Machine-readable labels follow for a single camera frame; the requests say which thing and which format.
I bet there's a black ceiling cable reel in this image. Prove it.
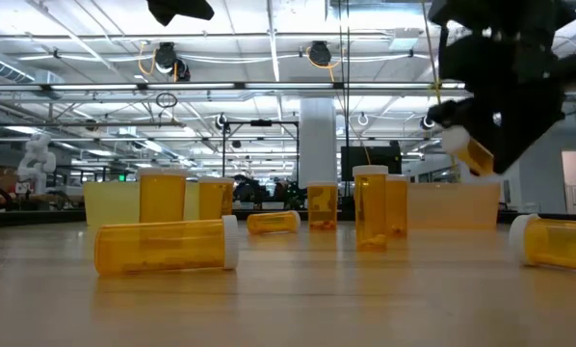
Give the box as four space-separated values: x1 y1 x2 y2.
305 40 334 69
153 40 193 83

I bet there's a short amber pill bottle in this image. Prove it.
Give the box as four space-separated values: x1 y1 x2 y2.
306 180 340 232

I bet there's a white round column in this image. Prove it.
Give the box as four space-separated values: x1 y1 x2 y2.
299 97 338 188

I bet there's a green plant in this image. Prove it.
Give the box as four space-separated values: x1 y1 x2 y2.
282 180 309 211

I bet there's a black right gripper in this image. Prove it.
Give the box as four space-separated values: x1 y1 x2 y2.
427 0 576 174

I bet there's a black vertical cable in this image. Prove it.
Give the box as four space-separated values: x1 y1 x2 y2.
345 0 353 199

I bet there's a translucent orange plastic bin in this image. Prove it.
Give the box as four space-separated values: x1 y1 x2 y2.
406 181 502 230

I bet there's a tall amber pill bottle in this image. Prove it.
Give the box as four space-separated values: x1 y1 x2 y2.
352 164 390 253

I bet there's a black coiled cable loop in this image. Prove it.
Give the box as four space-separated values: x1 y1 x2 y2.
155 92 179 110

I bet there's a wide amber pill bottle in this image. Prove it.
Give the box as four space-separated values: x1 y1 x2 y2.
138 168 189 225

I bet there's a black table border strip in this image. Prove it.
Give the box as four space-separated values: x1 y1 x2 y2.
0 208 576 228

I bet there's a translucent yellow plastic bin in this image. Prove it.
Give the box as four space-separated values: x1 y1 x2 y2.
82 181 201 227

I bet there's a yellow hanging cable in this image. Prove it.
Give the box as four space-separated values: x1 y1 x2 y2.
421 0 443 105

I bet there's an amber bottle with round pills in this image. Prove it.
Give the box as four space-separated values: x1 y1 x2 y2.
93 214 240 278

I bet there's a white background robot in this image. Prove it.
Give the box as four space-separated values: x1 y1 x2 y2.
16 131 58 196

